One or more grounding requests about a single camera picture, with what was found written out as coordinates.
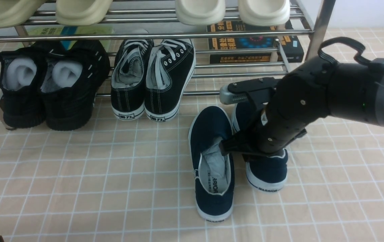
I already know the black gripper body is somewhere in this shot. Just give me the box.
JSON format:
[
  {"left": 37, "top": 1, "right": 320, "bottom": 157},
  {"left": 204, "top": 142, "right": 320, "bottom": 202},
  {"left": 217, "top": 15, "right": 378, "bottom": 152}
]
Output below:
[{"left": 245, "top": 57, "right": 338, "bottom": 156}]

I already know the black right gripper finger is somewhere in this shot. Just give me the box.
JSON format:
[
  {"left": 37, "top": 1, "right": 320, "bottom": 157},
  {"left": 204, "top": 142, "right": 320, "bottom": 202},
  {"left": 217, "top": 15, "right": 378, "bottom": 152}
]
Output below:
[{"left": 218, "top": 132, "right": 256, "bottom": 155}]

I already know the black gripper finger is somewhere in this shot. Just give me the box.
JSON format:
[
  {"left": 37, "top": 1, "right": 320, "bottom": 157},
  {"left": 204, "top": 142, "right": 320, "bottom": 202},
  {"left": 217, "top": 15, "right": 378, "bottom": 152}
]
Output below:
[{"left": 242, "top": 154, "right": 259, "bottom": 163}]

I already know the navy slip-on shoe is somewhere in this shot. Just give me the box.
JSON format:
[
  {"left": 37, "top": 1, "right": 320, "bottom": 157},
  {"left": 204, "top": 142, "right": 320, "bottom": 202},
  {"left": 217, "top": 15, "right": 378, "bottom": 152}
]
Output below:
[
  {"left": 232, "top": 102, "right": 289, "bottom": 192},
  {"left": 188, "top": 106, "right": 235, "bottom": 223}
]

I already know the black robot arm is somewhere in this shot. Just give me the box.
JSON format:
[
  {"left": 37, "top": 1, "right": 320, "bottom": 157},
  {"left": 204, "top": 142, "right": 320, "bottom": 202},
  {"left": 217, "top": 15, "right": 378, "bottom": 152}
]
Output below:
[{"left": 219, "top": 57, "right": 384, "bottom": 157}]

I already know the stainless steel shoe rack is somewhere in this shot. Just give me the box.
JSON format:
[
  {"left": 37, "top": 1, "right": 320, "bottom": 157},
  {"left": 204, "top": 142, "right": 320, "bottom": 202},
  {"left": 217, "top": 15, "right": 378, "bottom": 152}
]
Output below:
[{"left": 0, "top": 0, "right": 336, "bottom": 130}]

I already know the black orange box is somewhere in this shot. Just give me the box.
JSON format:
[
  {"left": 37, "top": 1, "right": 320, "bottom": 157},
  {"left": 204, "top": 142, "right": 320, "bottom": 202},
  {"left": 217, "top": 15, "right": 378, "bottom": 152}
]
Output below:
[{"left": 207, "top": 21, "right": 304, "bottom": 64}]

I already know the cream slipper far right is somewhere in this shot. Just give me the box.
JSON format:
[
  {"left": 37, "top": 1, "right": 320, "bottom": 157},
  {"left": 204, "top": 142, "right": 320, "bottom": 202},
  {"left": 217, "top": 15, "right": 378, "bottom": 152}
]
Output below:
[{"left": 238, "top": 0, "right": 291, "bottom": 27}]

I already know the cream slipper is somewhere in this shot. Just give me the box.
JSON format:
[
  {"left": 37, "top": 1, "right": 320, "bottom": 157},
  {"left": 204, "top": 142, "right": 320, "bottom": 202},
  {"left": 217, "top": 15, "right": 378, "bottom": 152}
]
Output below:
[
  {"left": 175, "top": 0, "right": 225, "bottom": 26},
  {"left": 238, "top": 0, "right": 291, "bottom": 27}
]

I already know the black canvas sneaker right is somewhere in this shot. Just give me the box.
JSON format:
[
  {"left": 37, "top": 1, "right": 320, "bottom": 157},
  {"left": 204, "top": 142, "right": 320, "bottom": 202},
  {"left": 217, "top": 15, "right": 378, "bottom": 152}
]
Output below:
[{"left": 144, "top": 39, "right": 196, "bottom": 122}]

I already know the black canvas sneaker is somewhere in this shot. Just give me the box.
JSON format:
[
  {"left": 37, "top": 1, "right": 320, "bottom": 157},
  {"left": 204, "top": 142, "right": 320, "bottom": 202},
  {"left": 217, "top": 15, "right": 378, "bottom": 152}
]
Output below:
[
  {"left": 144, "top": 39, "right": 196, "bottom": 122},
  {"left": 111, "top": 39, "right": 155, "bottom": 121}
]

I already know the black canvas sneaker left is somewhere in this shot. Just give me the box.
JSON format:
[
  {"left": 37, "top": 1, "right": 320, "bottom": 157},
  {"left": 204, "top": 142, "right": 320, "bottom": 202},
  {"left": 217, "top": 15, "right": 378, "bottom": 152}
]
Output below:
[{"left": 111, "top": 39, "right": 155, "bottom": 121}]

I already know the black knit sneaker right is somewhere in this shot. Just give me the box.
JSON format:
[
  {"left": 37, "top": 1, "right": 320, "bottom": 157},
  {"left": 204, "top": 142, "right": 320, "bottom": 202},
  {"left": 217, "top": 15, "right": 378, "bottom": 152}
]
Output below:
[{"left": 39, "top": 40, "right": 111, "bottom": 131}]

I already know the black knit sneaker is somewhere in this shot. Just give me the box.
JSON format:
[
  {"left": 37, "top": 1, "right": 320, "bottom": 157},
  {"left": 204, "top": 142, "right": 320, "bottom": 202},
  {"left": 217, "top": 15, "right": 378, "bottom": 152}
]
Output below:
[
  {"left": 39, "top": 40, "right": 111, "bottom": 131},
  {"left": 0, "top": 40, "right": 65, "bottom": 129}
]

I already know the beige slipper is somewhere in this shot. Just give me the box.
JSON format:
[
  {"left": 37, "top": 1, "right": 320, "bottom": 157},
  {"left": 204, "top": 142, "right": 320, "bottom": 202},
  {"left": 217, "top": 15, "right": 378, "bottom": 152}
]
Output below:
[
  {"left": 55, "top": 0, "right": 113, "bottom": 26},
  {"left": 0, "top": 0, "right": 46, "bottom": 29}
]

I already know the green yellow box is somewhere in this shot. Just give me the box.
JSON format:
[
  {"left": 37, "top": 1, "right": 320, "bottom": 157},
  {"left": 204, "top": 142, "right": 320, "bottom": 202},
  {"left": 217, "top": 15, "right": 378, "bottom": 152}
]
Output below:
[{"left": 28, "top": 26, "right": 115, "bottom": 36}]

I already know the black knit sneaker left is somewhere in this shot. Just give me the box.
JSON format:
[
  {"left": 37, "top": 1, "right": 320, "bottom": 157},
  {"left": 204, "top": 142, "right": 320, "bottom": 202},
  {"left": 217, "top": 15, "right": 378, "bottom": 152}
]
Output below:
[{"left": 0, "top": 40, "right": 65, "bottom": 129}]

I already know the beige slipper far left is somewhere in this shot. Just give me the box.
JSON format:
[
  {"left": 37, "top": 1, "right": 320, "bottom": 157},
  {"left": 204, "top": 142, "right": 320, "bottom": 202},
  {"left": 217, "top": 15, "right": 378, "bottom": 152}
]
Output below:
[{"left": 0, "top": 0, "right": 46, "bottom": 29}]

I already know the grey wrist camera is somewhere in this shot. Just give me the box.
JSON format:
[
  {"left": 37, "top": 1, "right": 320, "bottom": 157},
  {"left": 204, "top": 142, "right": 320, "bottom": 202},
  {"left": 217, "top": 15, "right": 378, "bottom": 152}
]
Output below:
[{"left": 219, "top": 77, "right": 281, "bottom": 105}]

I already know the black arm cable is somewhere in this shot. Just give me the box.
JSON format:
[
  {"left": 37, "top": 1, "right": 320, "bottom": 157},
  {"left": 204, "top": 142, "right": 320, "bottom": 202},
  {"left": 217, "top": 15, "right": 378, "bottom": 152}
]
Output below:
[{"left": 318, "top": 37, "right": 384, "bottom": 68}]

